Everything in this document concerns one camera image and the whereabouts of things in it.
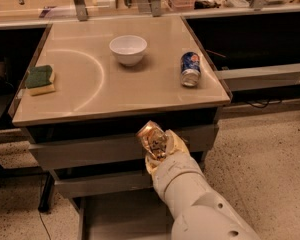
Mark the grey drawer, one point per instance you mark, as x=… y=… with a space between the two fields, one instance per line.
x=102 y=179
x=115 y=148

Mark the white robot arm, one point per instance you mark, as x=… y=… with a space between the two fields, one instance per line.
x=199 y=212

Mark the blue soda can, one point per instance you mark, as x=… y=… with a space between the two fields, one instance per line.
x=190 y=69

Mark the middle grey drawer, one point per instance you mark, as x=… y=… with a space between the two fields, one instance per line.
x=102 y=179

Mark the grey side shelf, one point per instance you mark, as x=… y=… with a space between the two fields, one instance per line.
x=261 y=77

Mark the open bottom drawer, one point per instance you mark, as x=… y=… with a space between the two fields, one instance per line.
x=132 y=215

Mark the top grey drawer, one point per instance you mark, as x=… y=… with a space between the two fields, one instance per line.
x=115 y=148

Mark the green yellow sponge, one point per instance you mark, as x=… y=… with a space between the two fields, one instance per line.
x=40 y=80

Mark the black table leg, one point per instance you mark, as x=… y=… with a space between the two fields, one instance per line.
x=45 y=194

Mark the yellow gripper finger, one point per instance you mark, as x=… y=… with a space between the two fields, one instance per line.
x=175 y=144
x=151 y=164

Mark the grey drawer cabinet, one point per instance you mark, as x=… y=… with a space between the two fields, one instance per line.
x=96 y=96

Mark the white bowl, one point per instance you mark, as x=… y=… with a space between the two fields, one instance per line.
x=128 y=50

